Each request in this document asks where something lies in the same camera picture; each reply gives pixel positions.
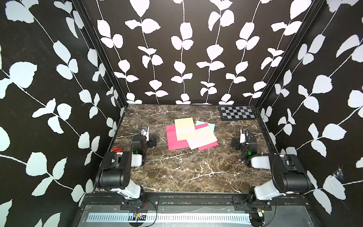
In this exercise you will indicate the yellow-green paper sheet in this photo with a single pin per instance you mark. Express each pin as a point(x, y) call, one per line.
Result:
point(202, 137)
point(184, 128)

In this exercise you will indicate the pink paper sheet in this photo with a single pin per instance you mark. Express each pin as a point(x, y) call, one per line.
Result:
point(208, 146)
point(172, 141)

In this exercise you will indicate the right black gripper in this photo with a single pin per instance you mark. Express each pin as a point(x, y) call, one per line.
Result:
point(237, 143)

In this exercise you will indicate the small red box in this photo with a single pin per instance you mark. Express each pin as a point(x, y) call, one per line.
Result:
point(117, 150)

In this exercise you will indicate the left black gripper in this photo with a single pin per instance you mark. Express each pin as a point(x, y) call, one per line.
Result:
point(150, 144)

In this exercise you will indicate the right pink paper sheet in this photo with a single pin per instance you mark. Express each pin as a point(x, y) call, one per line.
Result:
point(208, 146)

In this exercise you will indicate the left pink paper sheet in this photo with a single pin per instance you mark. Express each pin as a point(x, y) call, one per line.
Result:
point(172, 141)

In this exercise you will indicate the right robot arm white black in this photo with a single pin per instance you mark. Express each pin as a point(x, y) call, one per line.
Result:
point(288, 174)

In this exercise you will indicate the white perforated rail strip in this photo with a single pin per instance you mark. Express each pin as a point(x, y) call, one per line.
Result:
point(241, 218)

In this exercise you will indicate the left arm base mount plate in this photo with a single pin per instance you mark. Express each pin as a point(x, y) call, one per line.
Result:
point(143, 204)

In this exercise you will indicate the small electronics board with wires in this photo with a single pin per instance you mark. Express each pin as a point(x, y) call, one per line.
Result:
point(137, 217)

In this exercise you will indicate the checkerboard calibration board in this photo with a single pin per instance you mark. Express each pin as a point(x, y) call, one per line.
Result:
point(236, 113)

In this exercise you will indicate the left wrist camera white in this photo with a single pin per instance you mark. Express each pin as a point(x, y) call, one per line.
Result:
point(145, 132)

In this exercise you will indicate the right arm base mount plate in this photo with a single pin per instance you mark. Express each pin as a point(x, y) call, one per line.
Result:
point(248, 203)

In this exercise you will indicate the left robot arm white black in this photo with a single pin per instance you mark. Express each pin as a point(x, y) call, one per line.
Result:
point(114, 174)

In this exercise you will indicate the right light blue paper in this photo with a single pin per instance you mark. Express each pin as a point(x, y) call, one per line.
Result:
point(200, 124)

